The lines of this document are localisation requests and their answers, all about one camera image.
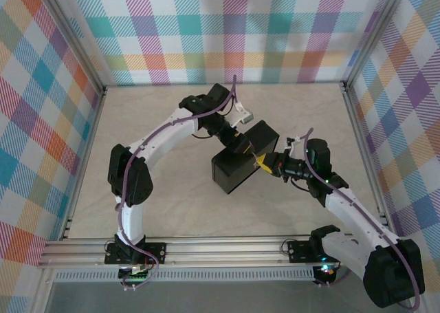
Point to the black box with painting lid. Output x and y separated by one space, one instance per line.
233 172

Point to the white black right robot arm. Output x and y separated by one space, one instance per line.
357 216

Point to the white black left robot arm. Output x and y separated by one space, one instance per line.
130 220

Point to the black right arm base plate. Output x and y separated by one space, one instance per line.
299 251

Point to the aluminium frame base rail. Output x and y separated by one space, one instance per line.
223 251

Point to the aluminium frame side rail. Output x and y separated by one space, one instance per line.
68 225
384 220

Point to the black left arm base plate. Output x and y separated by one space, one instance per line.
158 251

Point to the aluminium frame post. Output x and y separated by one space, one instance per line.
74 38
374 34

